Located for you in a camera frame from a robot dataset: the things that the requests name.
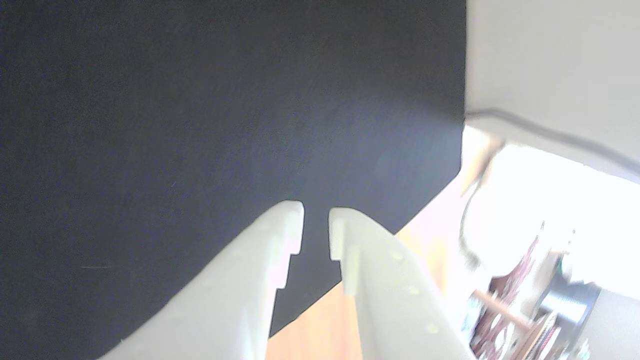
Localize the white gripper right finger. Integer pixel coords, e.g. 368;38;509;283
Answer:
328;207;477;360

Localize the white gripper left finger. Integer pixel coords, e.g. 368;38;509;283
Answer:
100;200;305;360

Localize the black desk mat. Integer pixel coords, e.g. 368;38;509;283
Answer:
0;0;468;360

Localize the thin dark cable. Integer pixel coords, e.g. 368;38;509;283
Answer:
465;109;640;173

